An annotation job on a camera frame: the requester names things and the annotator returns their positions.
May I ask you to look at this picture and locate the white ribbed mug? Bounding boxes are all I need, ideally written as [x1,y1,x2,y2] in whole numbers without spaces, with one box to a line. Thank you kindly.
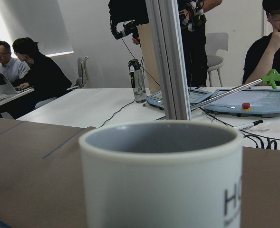
[79,120,243,228]

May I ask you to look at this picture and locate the clear water bottle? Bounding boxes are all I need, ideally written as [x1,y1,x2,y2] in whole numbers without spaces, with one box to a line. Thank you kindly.
[128,59,146,103]

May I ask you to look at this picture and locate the blue teach pendant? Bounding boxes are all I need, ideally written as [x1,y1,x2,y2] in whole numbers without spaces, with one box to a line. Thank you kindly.
[204,88,280,118]
[145,88,213,111]

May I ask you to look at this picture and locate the grey office chair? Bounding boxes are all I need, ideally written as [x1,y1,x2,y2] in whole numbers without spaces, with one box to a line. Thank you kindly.
[67,56,92,92]

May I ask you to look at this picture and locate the beige board panel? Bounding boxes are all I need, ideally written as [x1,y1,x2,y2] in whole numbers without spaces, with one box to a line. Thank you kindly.
[137,23,162,93]

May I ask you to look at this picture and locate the seated person in black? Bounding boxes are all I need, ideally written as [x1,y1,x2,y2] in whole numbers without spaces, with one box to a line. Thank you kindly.
[1,37,72,119]

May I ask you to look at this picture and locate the black marker pen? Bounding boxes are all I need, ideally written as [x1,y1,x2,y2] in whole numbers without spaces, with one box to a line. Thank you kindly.
[233,120,264,130]

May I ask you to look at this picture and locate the white stool chair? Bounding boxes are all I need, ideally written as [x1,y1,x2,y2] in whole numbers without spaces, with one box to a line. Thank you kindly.
[205,32,229,86]

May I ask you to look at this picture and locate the standing person in black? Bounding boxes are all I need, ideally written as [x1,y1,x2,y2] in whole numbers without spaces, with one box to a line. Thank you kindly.
[108,0,222,87]

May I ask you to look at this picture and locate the brown paper table mat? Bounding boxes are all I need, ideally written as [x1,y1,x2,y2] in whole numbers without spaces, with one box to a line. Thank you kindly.
[0,118,280,228]

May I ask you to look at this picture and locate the man in white shirt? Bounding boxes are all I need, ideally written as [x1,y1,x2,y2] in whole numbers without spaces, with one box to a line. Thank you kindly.
[0,41,33,92]

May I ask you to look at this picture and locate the silver laptop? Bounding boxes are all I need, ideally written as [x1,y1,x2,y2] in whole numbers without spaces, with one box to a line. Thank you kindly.
[0,54,20,95]

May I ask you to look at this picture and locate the aluminium frame post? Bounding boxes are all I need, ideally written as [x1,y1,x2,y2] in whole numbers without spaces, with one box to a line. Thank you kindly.
[146,0,191,120]

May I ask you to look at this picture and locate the seated person with lanyard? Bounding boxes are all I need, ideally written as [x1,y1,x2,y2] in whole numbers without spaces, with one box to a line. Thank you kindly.
[242,0,280,84]

